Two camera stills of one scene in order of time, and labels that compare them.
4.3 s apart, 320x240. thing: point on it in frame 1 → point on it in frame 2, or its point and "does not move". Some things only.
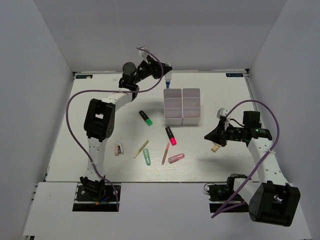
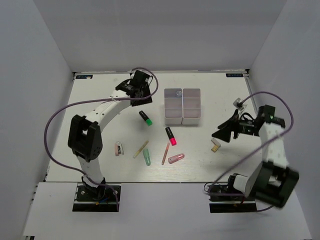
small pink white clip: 118,148 does not move
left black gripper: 154,66 → 146,100
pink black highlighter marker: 173,139 does not move
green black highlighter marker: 147,120 does not move
